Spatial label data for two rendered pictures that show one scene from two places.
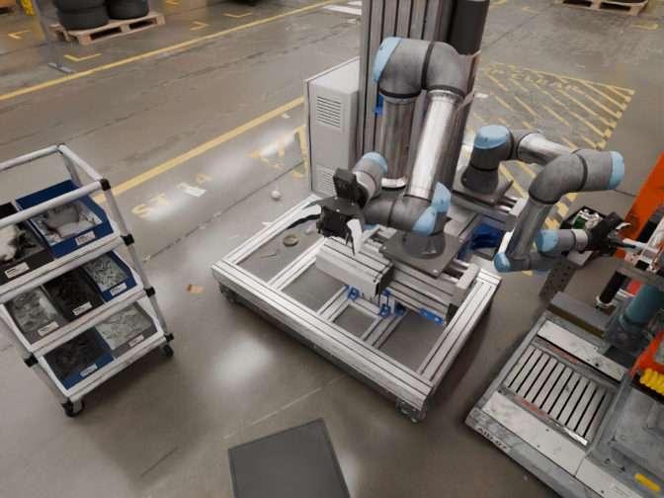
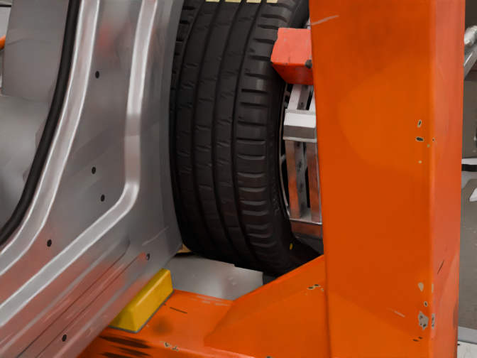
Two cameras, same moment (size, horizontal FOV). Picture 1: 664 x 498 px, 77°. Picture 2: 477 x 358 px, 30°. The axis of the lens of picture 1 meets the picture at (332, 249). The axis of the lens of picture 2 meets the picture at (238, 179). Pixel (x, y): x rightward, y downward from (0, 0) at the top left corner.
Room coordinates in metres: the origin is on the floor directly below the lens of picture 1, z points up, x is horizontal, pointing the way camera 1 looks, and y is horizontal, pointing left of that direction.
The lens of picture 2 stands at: (2.41, -1.82, 1.61)
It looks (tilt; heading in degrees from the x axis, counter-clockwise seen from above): 27 degrees down; 165
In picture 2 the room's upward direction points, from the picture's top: 6 degrees counter-clockwise
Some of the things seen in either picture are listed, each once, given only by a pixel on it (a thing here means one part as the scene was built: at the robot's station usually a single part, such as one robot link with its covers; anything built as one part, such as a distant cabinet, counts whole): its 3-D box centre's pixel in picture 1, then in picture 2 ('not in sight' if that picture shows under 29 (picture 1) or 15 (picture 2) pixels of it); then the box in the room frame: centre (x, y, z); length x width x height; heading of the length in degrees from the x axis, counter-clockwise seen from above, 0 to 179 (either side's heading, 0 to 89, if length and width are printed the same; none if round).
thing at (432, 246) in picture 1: (424, 233); not in sight; (1.10, -0.31, 0.87); 0.15 x 0.15 x 0.10
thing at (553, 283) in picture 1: (564, 267); not in sight; (1.61, -1.24, 0.21); 0.10 x 0.10 x 0.42; 46
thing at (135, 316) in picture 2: not in sight; (123, 293); (1.04, -1.70, 0.71); 0.14 x 0.14 x 0.05; 46
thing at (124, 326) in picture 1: (70, 290); not in sight; (1.18, 1.07, 0.50); 0.53 x 0.42 x 1.00; 136
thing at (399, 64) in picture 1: (395, 137); not in sight; (1.15, -0.19, 1.19); 0.15 x 0.12 x 0.55; 67
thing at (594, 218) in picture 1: (583, 227); not in sight; (1.58, -1.20, 0.51); 0.20 x 0.14 x 0.13; 130
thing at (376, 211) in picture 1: (372, 208); not in sight; (0.90, -0.10, 1.12); 0.11 x 0.08 x 0.11; 67
